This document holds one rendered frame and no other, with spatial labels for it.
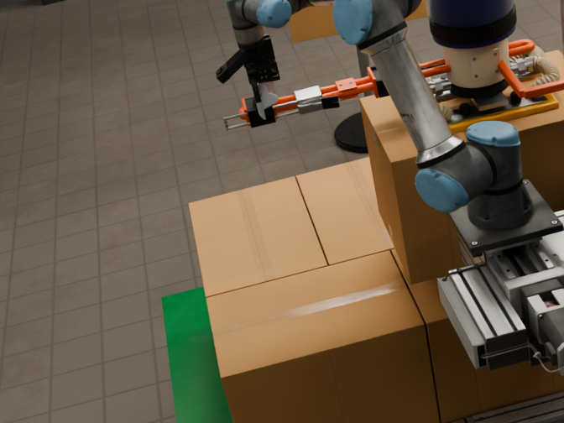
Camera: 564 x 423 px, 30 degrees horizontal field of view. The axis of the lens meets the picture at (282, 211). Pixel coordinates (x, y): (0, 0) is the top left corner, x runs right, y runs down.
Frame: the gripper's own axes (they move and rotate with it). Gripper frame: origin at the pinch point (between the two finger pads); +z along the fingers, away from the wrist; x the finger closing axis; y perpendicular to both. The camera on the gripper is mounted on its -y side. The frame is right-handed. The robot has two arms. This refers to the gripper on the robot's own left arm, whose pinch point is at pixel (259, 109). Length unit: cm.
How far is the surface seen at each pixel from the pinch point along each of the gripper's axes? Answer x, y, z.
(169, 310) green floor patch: 89, -53, 119
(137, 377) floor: 53, -67, 119
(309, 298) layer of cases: 2, 1, 66
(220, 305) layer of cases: 8, -26, 65
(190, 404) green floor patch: 31, -48, 119
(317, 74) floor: 274, 38, 119
